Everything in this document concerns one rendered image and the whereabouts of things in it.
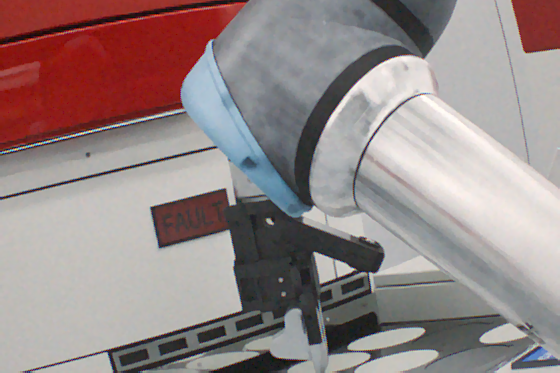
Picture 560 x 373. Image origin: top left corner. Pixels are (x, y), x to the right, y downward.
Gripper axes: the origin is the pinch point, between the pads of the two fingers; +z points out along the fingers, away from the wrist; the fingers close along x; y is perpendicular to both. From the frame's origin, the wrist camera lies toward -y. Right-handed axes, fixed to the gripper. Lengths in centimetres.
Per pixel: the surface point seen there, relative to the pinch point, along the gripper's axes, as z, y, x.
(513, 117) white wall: -6, -65, -327
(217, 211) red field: -18.4, 9.8, -12.9
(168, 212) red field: -19.7, 14.6, -7.4
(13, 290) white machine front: -15.4, 31.3, 11.4
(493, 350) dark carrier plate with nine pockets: 1.7, -19.4, 4.9
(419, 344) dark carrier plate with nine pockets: 1.7, -11.0, -8.7
